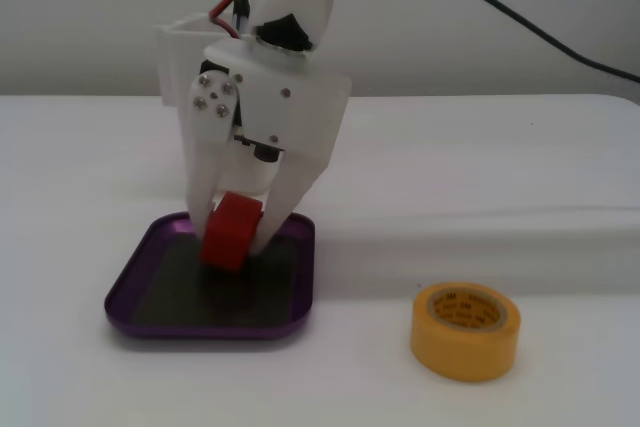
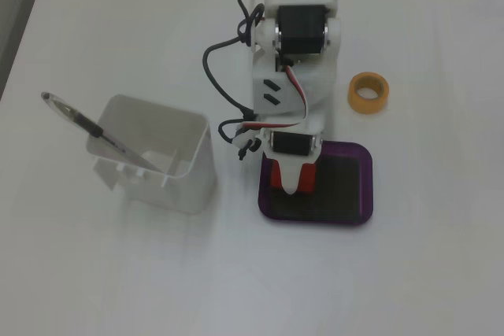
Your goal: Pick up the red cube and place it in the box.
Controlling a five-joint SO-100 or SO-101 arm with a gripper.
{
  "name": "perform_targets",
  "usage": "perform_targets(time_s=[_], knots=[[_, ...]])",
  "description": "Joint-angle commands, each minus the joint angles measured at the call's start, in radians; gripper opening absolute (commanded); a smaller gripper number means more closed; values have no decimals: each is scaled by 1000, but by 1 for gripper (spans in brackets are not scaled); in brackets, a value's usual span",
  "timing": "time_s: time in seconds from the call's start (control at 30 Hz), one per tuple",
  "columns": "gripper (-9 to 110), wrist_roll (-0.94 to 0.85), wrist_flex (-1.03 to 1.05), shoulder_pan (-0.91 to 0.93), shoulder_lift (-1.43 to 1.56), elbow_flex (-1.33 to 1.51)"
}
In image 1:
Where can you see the white plastic pen holder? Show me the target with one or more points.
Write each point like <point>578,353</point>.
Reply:
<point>175,62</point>

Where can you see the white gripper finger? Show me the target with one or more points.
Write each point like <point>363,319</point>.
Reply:
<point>292,187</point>
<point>205,157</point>

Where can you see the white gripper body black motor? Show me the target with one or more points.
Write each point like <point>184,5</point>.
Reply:
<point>295,107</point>

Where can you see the yellow masking tape roll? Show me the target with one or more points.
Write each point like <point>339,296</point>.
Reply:
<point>462,347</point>

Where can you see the red cube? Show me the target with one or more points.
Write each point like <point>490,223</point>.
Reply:
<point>227,242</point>

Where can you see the purple metal tray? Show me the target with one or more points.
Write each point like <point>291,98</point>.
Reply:
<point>150,297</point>

